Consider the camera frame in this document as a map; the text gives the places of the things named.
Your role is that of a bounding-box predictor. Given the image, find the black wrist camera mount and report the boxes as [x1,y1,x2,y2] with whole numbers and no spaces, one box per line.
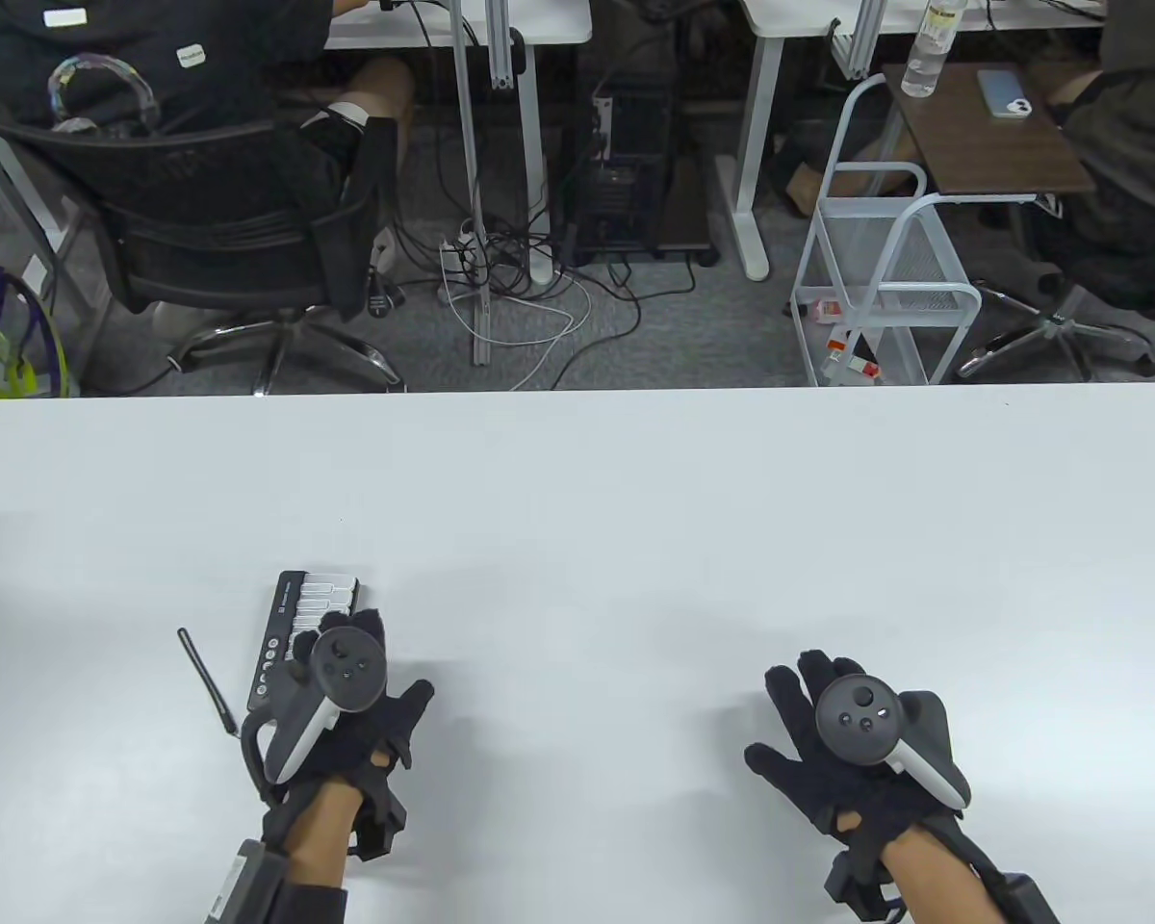
[351,741,410,860]
[825,847,913,924]

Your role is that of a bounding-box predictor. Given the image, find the black chair with chrome base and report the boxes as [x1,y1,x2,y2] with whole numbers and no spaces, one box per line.
[953,144,1155,381]

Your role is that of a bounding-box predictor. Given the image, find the long aluminium profile post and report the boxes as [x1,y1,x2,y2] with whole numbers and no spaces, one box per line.
[450,0,492,367]

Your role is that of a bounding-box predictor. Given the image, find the person's left forearm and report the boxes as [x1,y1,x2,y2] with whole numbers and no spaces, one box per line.
[250,782,367,924]

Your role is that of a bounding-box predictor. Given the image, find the black right wrist sensor box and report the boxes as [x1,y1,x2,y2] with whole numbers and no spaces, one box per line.
[999,871,1062,924]

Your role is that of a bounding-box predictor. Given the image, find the clear plastic water bottle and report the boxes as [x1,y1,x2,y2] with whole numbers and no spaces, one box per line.
[900,0,968,99]

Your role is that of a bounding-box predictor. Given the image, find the black wrist sensor box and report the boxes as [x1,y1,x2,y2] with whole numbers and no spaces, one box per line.
[207,839,290,924]
[999,871,1062,924]

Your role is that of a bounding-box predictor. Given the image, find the person's right hand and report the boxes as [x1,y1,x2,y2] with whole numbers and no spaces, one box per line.
[743,650,973,850]

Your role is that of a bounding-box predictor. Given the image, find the white power strip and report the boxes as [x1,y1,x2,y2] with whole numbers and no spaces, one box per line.
[440,221,482,290]

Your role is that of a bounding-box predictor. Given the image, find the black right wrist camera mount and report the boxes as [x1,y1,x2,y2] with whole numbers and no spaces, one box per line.
[825,847,913,924]

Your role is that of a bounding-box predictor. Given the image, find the grey hand controller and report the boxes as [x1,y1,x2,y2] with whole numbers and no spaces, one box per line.
[814,674,963,808]
[265,626,387,785]

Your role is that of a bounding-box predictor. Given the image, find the brown wooden side table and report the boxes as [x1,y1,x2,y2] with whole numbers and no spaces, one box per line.
[881,63,1098,208]

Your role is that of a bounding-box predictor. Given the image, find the white office desk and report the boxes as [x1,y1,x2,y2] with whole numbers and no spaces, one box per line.
[712,0,1108,282]
[322,0,593,285]

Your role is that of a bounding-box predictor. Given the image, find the black cable tangle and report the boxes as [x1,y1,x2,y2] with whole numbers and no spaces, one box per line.
[385,125,699,391]

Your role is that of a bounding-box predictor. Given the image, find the person's right forearm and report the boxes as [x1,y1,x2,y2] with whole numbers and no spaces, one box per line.
[881,826,1007,924]

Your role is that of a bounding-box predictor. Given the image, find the white metal trolley cart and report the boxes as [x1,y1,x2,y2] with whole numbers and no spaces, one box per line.
[789,75,983,388]

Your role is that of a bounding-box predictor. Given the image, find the white cable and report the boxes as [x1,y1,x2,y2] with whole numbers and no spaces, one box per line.
[446,274,594,349]

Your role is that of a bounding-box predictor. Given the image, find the black mesh office chair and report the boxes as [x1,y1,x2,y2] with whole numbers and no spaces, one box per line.
[0,111,410,396]

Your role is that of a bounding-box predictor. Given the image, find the red and white packet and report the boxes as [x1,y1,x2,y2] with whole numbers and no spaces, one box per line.
[825,327,882,381]

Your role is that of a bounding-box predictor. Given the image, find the person's left hand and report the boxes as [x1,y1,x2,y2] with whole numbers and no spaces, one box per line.
[250,606,436,819]

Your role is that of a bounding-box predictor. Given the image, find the black computer tower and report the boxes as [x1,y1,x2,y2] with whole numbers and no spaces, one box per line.
[566,72,680,266]

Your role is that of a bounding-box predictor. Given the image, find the black piano lanyard strap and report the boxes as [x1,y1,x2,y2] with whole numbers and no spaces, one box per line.
[177,628,242,740]

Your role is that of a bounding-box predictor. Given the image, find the black toy piano white keys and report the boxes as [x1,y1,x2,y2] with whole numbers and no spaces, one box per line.
[247,570,365,715]

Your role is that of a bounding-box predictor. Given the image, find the clear iridescent headphones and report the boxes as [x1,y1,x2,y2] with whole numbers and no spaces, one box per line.
[46,55,162,136]

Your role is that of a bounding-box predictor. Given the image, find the short aluminium profile piece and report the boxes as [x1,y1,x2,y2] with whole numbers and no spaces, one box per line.
[486,0,526,92]
[831,0,888,80]

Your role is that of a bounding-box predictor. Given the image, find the black left wrist sensor box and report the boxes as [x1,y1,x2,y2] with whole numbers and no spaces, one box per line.
[207,839,290,924]

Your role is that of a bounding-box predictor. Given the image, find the light blue smartphone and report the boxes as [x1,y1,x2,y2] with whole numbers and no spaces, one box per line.
[977,67,1036,119]

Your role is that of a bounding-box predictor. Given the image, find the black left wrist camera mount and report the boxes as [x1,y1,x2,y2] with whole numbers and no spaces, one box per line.
[351,741,410,860]

